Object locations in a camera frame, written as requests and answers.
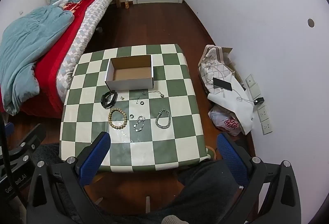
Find cardboard box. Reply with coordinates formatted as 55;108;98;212
105;55;155;91

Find silver chain bracelet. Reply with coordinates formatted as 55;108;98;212
155;109;172;129

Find small white cloth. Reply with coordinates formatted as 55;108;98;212
51;0;68;9

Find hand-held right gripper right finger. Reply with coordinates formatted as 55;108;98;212
216;132;302;224

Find person's leg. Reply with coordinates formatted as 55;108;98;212
144;159;247;224
32;142;63;165

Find grey white diamond pattern mattress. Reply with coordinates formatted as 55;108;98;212
56;0;119;105

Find wooden bead bracelet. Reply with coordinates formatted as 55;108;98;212
108;108;128;130

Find thin pendant necklace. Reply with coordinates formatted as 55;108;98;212
148;89;165;98

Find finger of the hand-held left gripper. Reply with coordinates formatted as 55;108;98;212
3;122;15;138
8;123;47;163

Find green white checkered tablecloth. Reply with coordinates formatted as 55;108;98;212
60;44;210;172

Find bed with red sheet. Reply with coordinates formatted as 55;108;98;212
0;0;119;119

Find black band bracelet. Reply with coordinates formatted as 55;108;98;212
101;91;117;109

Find teal duvet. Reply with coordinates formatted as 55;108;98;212
0;6;75;115

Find brown cardboard carton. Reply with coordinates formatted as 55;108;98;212
221;47;244;86

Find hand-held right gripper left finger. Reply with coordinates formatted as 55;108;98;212
26;132;111;224

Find person's right leg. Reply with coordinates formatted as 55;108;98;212
144;159;247;224

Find person's grey socked foot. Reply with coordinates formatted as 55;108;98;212
161;215;189;224

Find black cable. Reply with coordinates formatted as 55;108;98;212
0;111;20;214

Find person's left leg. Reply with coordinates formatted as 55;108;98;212
32;142;63;165

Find black smartphone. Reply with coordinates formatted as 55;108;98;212
212;77;233;92

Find white grid pattern tote bag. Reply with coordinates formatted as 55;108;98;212
198;45;247;96

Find white charging cable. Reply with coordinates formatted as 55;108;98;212
222;70;256;104

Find white plastic bag red print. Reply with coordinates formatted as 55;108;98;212
208;106;242;136

